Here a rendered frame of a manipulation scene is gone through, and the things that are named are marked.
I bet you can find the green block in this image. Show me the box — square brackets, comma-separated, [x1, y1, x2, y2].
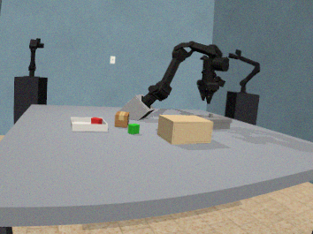
[128, 124, 140, 134]

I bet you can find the red block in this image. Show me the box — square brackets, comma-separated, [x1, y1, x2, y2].
[91, 117, 103, 124]

